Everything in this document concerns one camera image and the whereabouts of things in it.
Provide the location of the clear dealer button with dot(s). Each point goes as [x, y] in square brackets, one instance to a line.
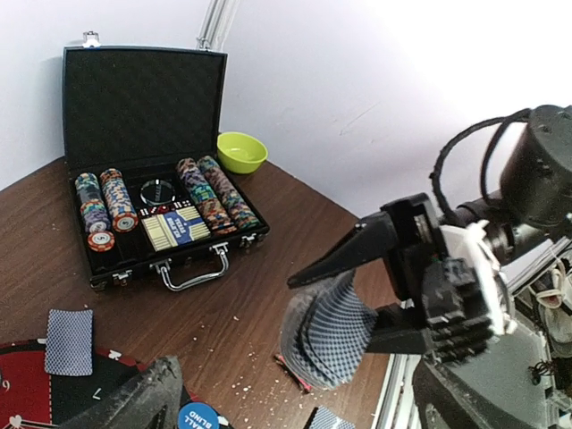
[157, 192]

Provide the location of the red black triangle card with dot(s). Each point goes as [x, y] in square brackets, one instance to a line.
[303, 386]

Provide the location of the blue small blind button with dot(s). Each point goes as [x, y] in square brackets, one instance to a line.
[197, 415]

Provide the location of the dealt blue card pair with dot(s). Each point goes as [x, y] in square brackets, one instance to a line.
[324, 418]

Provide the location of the right outer poker chip row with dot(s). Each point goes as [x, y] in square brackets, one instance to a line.
[235, 204]

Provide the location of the left inner poker chip row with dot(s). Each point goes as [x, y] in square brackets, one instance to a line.
[122, 211]

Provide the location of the round red black poker mat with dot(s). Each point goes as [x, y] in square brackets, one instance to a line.
[33, 398]

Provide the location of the grey playing card deck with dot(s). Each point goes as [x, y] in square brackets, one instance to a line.
[325, 332]

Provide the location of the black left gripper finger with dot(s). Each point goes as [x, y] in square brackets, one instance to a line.
[151, 397]

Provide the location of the yellow-green plastic bowl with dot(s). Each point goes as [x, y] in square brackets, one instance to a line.
[240, 153]

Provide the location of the black poker chip case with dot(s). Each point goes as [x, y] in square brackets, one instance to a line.
[141, 110]

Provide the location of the left outer poker chip row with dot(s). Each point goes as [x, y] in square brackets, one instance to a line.
[93, 213]

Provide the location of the right inner poker chip row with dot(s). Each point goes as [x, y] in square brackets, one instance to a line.
[204, 198]

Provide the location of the poker chip row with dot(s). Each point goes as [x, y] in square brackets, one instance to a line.
[235, 204]
[93, 213]
[204, 198]
[122, 211]

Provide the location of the blue texas holdem card box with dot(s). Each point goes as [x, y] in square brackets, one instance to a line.
[176, 228]

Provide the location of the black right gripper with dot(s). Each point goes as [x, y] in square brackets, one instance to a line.
[455, 310]

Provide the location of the red dice row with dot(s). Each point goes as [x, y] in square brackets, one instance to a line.
[162, 209]

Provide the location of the aluminium frame post right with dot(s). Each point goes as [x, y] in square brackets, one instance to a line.
[217, 24]

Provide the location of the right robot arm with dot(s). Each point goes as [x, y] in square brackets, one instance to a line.
[522, 234]

